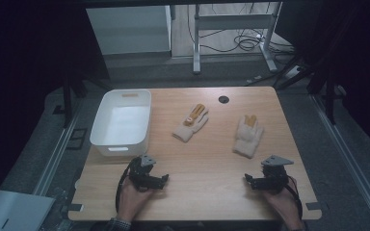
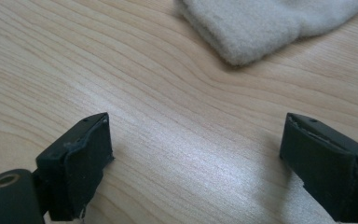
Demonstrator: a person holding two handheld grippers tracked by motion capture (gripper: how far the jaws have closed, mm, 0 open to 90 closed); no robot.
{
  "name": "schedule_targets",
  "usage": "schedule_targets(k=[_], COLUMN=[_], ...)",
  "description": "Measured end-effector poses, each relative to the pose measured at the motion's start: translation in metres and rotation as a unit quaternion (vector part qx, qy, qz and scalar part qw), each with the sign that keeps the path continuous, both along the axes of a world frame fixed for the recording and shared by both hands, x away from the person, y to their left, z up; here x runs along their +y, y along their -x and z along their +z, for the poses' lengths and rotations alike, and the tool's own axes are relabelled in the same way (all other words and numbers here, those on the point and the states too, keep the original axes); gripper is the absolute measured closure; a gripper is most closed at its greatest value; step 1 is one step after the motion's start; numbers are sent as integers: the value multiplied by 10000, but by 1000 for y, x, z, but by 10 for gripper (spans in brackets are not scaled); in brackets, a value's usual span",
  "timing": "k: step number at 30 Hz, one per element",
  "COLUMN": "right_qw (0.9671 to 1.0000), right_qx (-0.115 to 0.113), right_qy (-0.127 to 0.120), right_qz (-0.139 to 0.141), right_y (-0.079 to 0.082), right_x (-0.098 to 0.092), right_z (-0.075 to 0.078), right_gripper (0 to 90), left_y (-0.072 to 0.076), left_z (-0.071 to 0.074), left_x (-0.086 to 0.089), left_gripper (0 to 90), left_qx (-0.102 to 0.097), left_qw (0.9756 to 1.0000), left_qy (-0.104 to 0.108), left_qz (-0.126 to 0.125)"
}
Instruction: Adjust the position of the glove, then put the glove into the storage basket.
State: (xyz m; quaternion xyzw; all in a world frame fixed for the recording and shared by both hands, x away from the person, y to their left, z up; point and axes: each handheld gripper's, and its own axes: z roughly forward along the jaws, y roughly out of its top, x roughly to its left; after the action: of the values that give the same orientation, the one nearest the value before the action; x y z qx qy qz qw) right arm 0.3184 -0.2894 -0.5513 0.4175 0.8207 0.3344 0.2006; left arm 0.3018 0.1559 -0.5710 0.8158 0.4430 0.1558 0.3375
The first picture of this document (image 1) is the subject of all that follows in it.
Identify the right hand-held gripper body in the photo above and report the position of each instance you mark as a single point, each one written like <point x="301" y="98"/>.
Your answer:
<point x="274" y="174"/>

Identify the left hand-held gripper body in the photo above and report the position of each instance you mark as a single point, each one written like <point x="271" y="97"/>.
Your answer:
<point x="143" y="174"/>

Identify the white glove with orange fingers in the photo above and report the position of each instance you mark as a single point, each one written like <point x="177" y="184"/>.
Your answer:
<point x="248" y="136"/>

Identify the white plastic bin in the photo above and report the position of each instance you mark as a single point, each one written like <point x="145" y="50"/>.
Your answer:
<point x="126" y="123"/>

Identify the white glove with round patch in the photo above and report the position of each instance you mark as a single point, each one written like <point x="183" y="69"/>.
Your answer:
<point x="191" y="123"/>

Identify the person's left hand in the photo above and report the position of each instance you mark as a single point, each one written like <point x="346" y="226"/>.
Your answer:
<point x="133" y="200"/>

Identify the person's right hand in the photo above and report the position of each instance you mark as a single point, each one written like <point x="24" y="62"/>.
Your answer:
<point x="284" y="205"/>

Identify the black tape strip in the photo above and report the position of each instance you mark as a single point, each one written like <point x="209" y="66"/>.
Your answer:
<point x="313" y="206"/>
<point x="75" y="207"/>

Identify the black round table grommet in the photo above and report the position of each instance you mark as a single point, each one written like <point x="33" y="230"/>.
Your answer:
<point x="224" y="99"/>

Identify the black stand legs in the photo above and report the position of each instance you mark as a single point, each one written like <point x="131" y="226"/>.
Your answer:
<point x="70" y="93"/>
<point x="329" y="93"/>

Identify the white power strip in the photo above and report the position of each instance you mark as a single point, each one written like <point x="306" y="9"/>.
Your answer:
<point x="293" y="72"/>

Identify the white flat box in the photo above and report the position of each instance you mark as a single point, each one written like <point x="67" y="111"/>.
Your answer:
<point x="13" y="211"/>

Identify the white cabinet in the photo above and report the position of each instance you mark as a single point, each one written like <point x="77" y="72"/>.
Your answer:
<point x="128" y="29"/>

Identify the metal floor rail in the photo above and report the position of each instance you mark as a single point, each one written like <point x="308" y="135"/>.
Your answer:
<point x="350" y="154"/>
<point x="56" y="154"/>

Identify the grey metal desk frame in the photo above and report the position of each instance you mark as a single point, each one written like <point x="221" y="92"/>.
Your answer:
<point x="234" y="22"/>

